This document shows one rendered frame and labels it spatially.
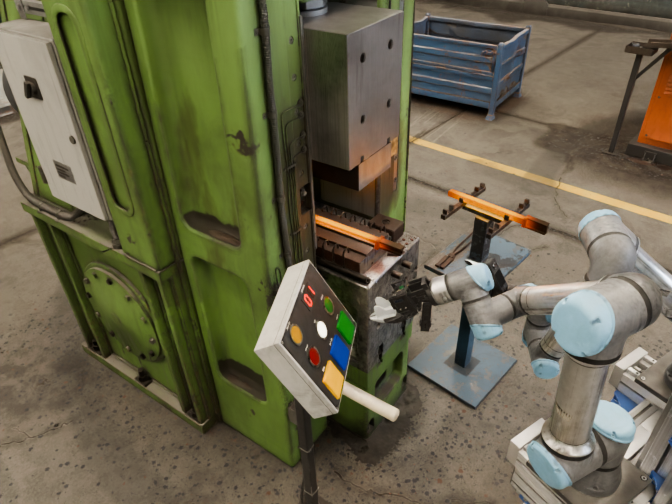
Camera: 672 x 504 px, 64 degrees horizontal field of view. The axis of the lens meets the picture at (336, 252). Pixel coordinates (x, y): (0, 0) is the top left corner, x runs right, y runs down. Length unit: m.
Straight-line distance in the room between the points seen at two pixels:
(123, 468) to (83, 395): 0.52
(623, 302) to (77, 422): 2.47
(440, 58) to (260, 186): 4.31
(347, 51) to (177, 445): 1.90
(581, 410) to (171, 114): 1.38
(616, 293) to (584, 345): 0.12
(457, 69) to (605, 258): 4.25
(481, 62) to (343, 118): 4.02
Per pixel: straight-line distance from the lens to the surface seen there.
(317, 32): 1.58
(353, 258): 1.94
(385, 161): 1.86
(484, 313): 1.45
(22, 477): 2.90
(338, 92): 1.59
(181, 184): 1.89
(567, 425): 1.33
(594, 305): 1.11
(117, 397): 3.00
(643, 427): 1.95
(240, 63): 1.44
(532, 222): 2.25
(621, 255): 1.58
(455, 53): 5.63
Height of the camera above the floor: 2.15
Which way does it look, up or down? 36 degrees down
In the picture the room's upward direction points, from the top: 2 degrees counter-clockwise
